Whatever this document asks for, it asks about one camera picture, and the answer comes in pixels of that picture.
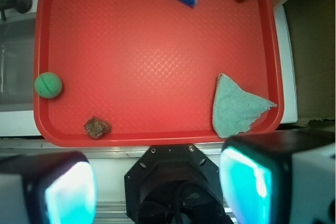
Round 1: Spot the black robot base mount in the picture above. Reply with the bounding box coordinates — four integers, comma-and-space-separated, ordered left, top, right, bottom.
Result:
124, 144, 233, 223

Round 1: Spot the brown cardboard box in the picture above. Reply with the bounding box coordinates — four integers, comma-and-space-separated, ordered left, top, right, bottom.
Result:
272, 0, 335, 131

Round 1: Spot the red plastic tray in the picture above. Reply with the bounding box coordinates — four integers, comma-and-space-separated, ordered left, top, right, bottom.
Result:
34, 0, 284, 147

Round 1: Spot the green textured ball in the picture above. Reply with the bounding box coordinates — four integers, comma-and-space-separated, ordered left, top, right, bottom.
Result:
34, 72, 63, 99

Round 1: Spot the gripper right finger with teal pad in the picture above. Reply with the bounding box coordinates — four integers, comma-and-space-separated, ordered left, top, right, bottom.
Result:
219, 129, 335, 223

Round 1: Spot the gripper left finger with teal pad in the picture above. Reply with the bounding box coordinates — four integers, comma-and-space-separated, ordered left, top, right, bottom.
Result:
1, 151, 98, 223

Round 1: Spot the brown rock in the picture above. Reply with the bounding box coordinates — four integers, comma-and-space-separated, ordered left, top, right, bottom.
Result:
84, 116, 112, 140

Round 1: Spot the light teal knitted cloth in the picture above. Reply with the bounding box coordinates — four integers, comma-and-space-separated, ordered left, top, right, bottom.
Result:
212, 73, 277, 138

